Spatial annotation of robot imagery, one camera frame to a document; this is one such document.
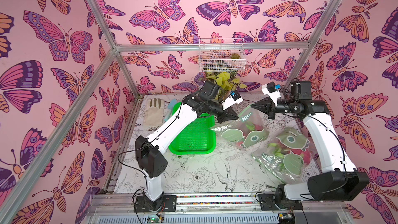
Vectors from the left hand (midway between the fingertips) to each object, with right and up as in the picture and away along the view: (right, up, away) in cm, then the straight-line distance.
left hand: (237, 116), depth 71 cm
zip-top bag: (+28, -20, +8) cm, 36 cm away
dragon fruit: (+26, -19, +12) cm, 34 cm away
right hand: (+8, +6, -2) cm, 10 cm away
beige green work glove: (-50, -1, +36) cm, 62 cm away
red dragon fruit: (+7, -7, +8) cm, 13 cm away
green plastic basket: (-19, -15, +26) cm, 36 cm away
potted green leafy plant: (-3, +18, +21) cm, 28 cm away
